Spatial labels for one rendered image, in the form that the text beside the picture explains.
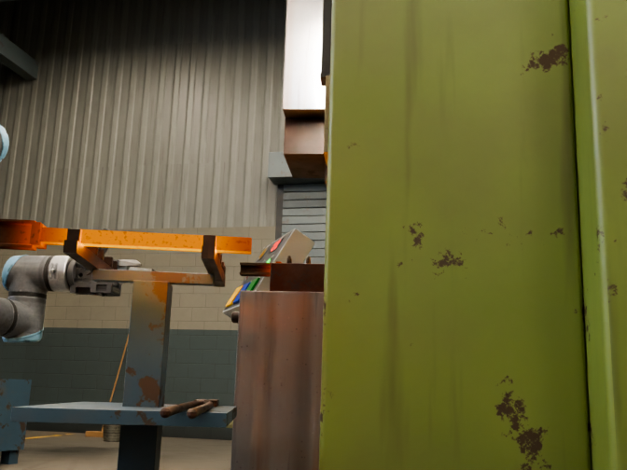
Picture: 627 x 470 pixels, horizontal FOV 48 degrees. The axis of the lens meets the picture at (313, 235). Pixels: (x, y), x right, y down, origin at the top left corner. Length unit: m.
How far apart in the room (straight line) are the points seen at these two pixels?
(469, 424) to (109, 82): 11.15
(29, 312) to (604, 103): 1.36
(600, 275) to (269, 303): 0.68
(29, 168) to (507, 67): 11.21
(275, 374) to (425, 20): 0.76
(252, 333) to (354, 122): 0.50
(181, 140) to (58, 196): 2.16
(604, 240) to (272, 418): 0.74
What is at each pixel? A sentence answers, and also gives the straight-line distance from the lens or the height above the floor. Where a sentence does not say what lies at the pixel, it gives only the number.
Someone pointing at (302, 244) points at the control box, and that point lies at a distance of 2.20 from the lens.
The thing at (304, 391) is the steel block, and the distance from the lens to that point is 1.50.
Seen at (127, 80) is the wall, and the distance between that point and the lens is 11.95.
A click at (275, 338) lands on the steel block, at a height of 0.82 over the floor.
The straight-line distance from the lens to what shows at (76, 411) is 1.08.
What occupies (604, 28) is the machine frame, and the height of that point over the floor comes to 1.32.
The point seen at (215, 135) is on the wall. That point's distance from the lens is 10.98.
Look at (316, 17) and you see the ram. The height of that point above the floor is 1.61.
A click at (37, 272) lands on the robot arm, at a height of 0.97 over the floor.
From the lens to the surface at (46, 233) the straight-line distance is 1.19.
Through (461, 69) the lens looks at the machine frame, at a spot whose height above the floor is 1.29.
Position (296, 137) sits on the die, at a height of 1.31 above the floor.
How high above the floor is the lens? 0.71
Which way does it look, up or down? 12 degrees up
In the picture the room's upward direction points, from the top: 2 degrees clockwise
